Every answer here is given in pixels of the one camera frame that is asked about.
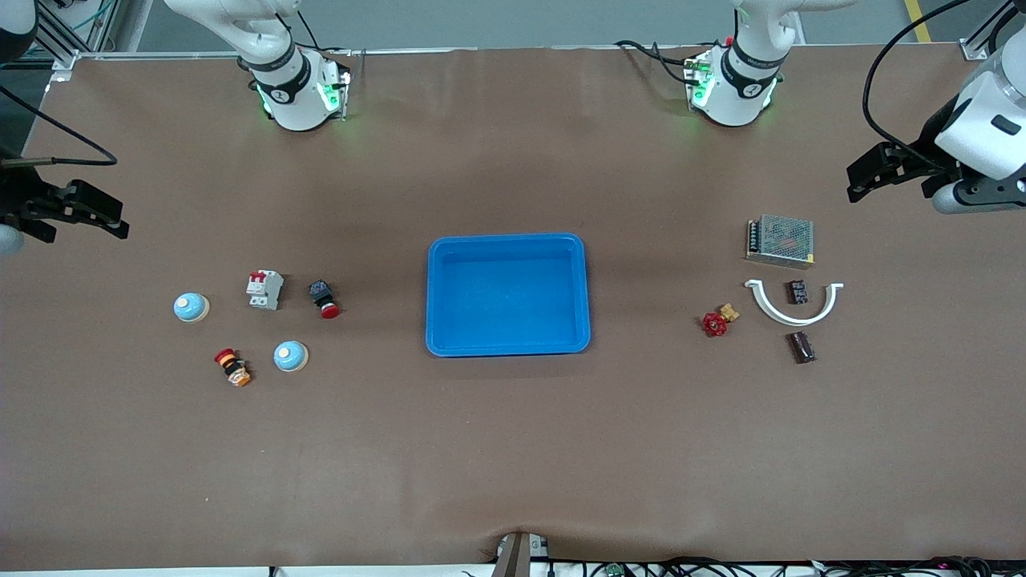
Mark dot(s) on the large black capacitor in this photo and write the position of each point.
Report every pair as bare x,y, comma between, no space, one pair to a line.
802,348

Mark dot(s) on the metal mesh power supply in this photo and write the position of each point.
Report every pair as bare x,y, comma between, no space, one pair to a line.
781,239

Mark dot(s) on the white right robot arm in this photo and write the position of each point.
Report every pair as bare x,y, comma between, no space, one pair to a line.
280,80

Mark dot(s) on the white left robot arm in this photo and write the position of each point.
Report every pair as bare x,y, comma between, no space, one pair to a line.
733,80

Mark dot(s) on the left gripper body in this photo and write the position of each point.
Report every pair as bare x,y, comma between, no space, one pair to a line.
930,147

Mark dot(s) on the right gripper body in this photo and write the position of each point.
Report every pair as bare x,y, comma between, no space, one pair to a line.
18,195

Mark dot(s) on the small black capacitor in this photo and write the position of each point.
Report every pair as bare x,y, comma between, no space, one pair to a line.
797,292

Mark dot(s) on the blue plastic tray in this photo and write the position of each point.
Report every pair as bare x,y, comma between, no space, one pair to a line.
513,304

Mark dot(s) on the red yellow emergency stop button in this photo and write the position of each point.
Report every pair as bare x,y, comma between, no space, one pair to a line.
232,367

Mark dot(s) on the white circuit breaker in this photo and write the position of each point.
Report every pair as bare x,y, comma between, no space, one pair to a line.
264,290

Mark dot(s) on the aluminium frame profile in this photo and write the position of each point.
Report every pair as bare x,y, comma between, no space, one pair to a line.
68,50
982,36

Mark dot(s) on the white curved plastic bracket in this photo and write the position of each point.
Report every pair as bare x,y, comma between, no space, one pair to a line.
795,321

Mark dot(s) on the large table cover mat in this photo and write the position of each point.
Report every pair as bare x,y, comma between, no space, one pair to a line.
513,449

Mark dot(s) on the blue service bell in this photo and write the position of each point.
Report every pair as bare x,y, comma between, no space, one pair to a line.
191,307
290,356

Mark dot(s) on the red push button switch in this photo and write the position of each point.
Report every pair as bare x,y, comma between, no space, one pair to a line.
323,296

